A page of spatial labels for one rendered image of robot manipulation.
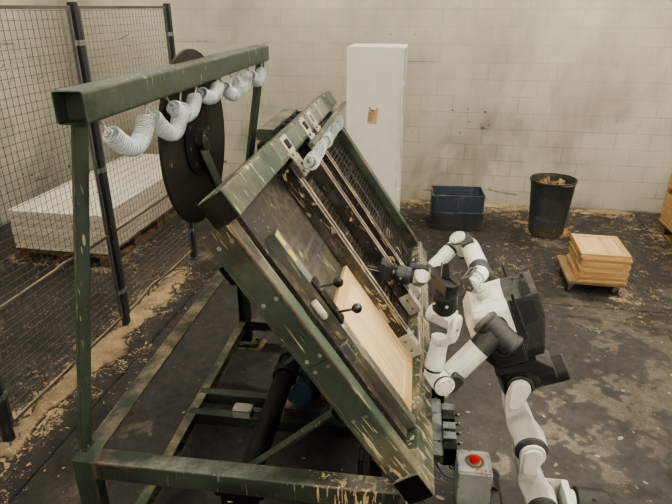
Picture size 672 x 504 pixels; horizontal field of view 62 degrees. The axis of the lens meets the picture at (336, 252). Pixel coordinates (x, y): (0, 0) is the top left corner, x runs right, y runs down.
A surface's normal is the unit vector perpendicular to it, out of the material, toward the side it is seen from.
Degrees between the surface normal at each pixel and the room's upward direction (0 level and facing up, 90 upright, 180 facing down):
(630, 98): 90
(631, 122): 90
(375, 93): 90
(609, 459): 0
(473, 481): 90
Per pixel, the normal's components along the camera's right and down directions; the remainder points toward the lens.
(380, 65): -0.18, 0.39
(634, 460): 0.00, -0.92
